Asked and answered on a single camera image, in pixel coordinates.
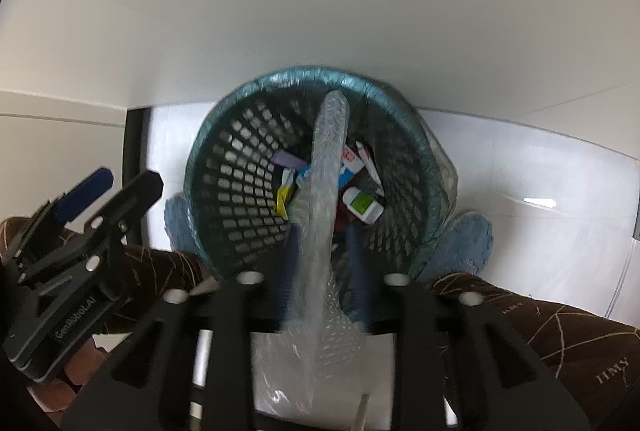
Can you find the person's left leg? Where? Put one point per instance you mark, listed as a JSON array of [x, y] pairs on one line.
[[160, 271]]

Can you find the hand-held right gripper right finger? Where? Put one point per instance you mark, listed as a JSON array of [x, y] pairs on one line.
[[359, 271]]

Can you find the teal mesh waste basket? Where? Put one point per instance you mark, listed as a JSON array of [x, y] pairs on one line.
[[445, 181]]

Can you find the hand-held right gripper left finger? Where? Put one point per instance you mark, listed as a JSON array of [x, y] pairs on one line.
[[292, 261]]

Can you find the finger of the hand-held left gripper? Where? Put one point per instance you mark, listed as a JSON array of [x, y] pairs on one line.
[[85, 193], [135, 198]]

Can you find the person's leg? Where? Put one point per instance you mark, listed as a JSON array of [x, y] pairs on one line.
[[160, 271], [575, 336]]

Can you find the yellow white packet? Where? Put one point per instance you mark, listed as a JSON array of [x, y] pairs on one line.
[[282, 203]]

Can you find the white green-label pill bottle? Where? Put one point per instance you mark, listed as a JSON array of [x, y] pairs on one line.
[[362, 205]]

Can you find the blue fuzzy slipper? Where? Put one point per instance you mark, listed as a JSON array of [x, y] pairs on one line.
[[177, 226], [472, 238]]

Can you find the person's left hand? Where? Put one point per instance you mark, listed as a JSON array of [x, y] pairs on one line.
[[65, 388]]

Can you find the blue white milk carton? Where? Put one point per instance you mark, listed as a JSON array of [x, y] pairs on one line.
[[350, 163]]

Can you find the red white tube wrapper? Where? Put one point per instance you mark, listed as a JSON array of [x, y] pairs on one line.
[[372, 171]]

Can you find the purple sachet packet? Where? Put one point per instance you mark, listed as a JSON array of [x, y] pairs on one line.
[[286, 159]]

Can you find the dark vertical panel edge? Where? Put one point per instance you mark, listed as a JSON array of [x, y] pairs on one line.
[[134, 146]]

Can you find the person's right leg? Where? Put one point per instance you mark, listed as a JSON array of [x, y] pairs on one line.
[[575, 336]]

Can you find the bubble wrap sheet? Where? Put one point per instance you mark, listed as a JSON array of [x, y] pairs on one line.
[[325, 171]]

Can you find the dark mesh wastebasket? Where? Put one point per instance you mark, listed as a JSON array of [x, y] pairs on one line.
[[235, 161]]

